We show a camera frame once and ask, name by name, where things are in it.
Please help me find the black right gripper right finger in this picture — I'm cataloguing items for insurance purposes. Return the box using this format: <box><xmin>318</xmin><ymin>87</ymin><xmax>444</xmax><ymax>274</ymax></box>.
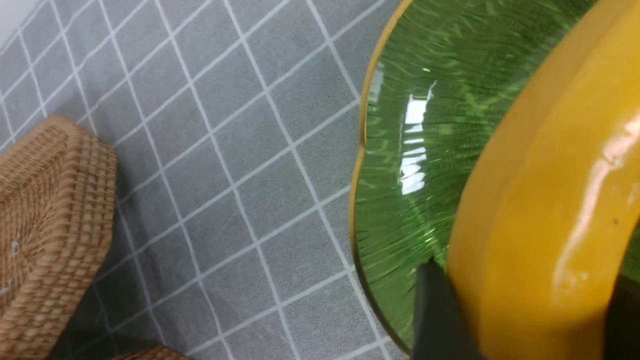
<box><xmin>603</xmin><ymin>275</ymin><xmax>640</xmax><ymax>360</ymax></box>

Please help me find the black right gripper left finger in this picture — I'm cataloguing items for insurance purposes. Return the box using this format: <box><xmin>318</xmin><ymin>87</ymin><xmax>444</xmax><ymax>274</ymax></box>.
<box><xmin>411</xmin><ymin>260</ymin><xmax>483</xmax><ymax>360</ymax></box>

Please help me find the yellow banana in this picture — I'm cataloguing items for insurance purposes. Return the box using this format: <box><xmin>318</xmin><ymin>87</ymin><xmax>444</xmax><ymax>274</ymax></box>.
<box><xmin>446</xmin><ymin>0</ymin><xmax>640</xmax><ymax>360</ymax></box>

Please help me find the green glass leaf plate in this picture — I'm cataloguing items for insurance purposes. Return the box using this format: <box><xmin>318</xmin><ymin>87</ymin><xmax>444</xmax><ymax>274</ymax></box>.
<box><xmin>348</xmin><ymin>0</ymin><xmax>639</xmax><ymax>360</ymax></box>

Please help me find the grey grid-pattern tablecloth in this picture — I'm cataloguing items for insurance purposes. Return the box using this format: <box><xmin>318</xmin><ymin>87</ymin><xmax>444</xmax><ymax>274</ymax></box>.
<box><xmin>1</xmin><ymin>0</ymin><xmax>405</xmax><ymax>360</ymax></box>

